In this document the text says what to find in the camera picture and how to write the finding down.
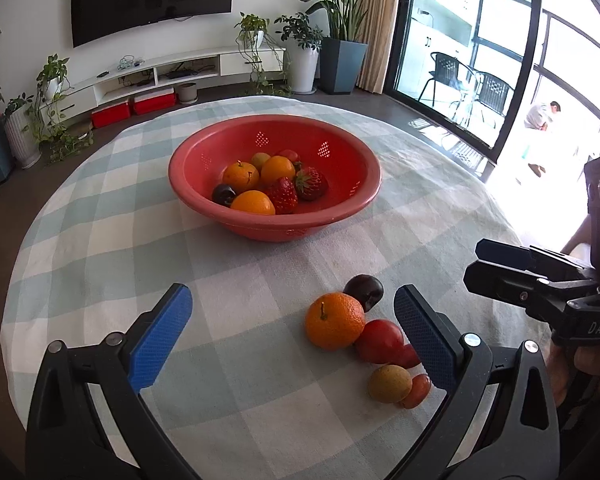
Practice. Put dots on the trailing pothos plant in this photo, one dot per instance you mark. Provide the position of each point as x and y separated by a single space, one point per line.
252 27

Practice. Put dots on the black patio chair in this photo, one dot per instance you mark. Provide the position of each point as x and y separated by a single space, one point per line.
490 92
445 72

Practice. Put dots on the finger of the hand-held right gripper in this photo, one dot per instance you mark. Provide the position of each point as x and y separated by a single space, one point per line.
500 282
505 255

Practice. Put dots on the brown round fruit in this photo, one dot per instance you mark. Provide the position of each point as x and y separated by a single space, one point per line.
389 384

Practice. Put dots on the person's right hand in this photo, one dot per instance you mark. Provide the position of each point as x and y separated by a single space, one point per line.
560 372

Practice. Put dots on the black sliding door frame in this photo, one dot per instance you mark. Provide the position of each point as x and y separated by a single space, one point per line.
517 85

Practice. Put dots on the small red-orange fruit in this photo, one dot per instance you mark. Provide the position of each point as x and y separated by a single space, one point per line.
416 390

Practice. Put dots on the large orange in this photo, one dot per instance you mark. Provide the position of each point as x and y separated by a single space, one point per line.
277 170

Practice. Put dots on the dark plum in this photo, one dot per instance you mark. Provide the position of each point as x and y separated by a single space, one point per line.
223 194
364 291

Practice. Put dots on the beige curtain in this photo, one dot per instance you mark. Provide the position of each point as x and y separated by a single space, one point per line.
375 25

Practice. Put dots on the plant in white ribbed pot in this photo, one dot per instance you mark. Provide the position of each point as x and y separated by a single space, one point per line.
22 135

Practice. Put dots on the empty grey flower pot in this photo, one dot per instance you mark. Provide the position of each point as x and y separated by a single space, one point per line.
187 92

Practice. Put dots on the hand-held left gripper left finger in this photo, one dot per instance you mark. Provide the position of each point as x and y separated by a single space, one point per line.
160 340

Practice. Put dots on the red plastic colander bowl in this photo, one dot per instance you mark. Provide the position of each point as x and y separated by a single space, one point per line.
205 142

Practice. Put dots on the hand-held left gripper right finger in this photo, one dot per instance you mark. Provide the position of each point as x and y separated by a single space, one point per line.
425 335

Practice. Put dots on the tall plant in dark planter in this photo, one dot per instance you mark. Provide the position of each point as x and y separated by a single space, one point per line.
342 62

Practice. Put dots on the yellow-green round fruit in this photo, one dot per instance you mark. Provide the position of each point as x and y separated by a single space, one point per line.
259 160

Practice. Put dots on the small orange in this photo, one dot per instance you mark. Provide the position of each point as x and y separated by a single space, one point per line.
252 203
240 174
335 321

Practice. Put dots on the pothos in small white pot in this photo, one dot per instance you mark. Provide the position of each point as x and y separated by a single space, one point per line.
52 75

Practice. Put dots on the bushy plant in white pot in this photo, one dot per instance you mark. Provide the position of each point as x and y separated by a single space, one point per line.
302 62

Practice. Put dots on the red strawberry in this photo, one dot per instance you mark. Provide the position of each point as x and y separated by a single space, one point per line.
282 195
310 183

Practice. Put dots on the red storage box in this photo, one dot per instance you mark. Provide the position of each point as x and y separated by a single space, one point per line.
111 114
153 101

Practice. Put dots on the checked tablecloth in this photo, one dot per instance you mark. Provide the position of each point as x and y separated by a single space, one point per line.
130 240

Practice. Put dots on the black set-top box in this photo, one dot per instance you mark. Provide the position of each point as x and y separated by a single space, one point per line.
180 74

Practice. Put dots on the white television cabinet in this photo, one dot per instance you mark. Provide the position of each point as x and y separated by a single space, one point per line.
237 62

